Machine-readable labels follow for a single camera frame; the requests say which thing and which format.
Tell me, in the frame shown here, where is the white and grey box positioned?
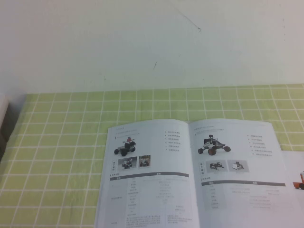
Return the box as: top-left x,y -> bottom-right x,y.
0,94 -> 11,164

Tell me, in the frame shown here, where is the white product brochure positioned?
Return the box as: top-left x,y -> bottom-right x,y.
94,118 -> 304,228

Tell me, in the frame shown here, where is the green checkered tablecloth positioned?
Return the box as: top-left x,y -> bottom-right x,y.
0,83 -> 304,228

